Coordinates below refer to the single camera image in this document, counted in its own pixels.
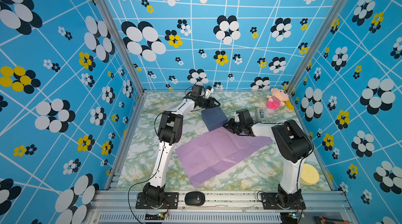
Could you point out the green circuit board left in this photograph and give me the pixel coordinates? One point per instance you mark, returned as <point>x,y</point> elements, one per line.
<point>154,216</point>

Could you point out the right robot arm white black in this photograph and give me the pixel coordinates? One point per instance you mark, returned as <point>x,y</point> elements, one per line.
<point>293,144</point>

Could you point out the dark blue gift box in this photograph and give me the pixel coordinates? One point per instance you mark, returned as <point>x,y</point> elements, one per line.
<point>214,118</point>

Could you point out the black computer mouse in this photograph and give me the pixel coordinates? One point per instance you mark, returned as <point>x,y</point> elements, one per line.
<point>194,198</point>

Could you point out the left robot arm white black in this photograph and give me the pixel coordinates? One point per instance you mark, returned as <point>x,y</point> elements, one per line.
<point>169,134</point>

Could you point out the aluminium frame post left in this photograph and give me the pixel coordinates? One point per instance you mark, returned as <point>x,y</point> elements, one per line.
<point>112,27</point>

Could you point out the aluminium frame post right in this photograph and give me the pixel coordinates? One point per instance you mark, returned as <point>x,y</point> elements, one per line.
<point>317,41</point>

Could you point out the aluminium front rail base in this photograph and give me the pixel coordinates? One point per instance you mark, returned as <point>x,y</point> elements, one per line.
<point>220,207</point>

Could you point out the pink plush pig toy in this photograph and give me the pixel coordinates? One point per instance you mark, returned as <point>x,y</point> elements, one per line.
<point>277,98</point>

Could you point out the green circuit board right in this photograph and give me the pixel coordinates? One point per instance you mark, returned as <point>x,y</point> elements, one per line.
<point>290,217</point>

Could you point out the green circuit board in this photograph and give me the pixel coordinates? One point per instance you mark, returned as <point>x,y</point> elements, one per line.
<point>290,217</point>
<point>154,216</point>

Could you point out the aluminium frame post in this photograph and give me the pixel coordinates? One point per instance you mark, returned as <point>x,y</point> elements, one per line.
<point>317,41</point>
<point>112,27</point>

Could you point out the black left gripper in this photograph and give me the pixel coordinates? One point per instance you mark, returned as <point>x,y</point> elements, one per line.
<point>210,104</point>

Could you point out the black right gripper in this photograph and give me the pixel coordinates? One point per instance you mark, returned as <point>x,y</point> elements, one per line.
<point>230,126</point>

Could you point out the orange black tool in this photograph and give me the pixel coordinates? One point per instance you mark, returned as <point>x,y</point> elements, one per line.
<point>326,220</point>

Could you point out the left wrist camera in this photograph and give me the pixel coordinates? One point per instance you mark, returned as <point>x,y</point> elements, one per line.
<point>208,92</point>

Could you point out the yellow round sponge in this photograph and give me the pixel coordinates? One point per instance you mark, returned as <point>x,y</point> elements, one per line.
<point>309,175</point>

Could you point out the purple wrapping paper sheet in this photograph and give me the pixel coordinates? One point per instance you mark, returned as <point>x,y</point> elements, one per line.
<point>215,152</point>

